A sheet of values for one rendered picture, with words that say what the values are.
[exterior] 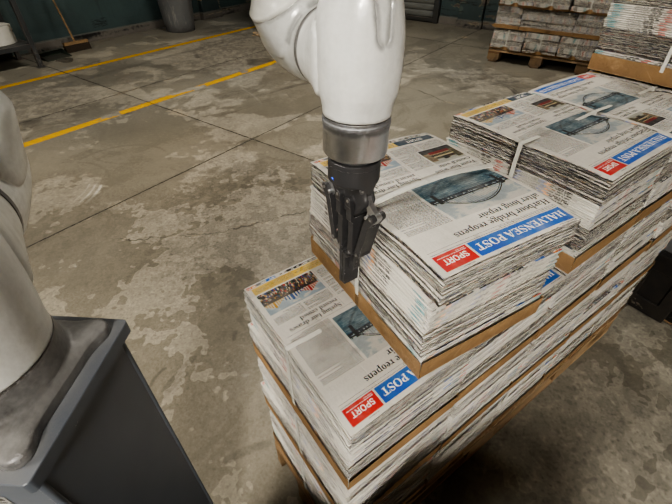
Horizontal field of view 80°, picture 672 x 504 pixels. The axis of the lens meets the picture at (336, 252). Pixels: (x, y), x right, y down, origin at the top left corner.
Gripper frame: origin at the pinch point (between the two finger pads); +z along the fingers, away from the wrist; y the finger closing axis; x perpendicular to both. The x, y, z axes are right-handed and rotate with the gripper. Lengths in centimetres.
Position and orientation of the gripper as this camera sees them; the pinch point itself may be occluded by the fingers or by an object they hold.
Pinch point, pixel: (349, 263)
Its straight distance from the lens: 68.5
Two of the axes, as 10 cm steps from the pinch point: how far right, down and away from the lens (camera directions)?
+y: -5.9, -5.2, 6.2
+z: -0.2, 7.7, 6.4
